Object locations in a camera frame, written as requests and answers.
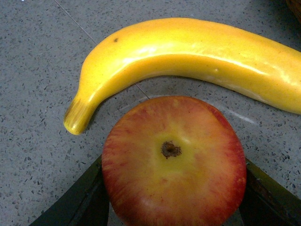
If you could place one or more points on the brown wicker basket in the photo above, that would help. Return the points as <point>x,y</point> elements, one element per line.
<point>295,7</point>

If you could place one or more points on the yellow banana beside basket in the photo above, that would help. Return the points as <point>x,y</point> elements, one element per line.
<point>247,63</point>

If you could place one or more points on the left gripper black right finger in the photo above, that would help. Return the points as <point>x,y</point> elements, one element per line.
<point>266,202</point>

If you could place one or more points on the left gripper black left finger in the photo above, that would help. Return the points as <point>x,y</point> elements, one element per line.
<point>86,203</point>

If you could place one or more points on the red apple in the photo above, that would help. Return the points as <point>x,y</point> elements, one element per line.
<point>174,161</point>

